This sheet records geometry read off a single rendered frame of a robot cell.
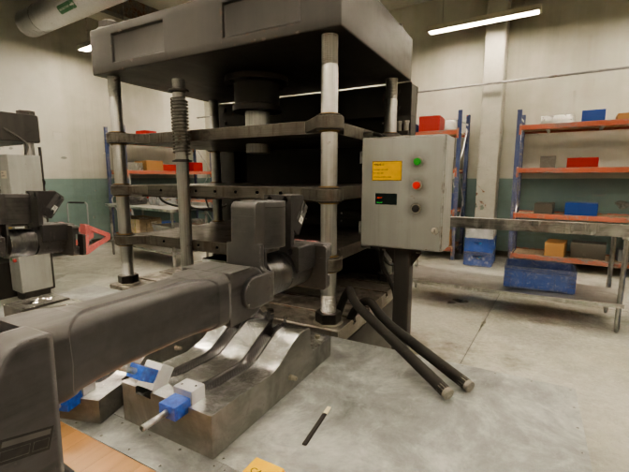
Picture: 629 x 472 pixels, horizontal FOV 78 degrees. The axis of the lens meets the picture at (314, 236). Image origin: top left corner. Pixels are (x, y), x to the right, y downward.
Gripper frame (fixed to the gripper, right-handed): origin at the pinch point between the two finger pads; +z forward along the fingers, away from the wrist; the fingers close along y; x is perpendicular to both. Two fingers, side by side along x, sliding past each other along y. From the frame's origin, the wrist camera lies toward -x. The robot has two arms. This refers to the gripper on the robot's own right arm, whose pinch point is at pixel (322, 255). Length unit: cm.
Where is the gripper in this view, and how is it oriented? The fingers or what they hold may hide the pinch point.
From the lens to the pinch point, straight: 66.7
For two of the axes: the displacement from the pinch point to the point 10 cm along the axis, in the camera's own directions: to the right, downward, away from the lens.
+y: -8.9, -0.7, 4.5
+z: 4.6, -1.1, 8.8
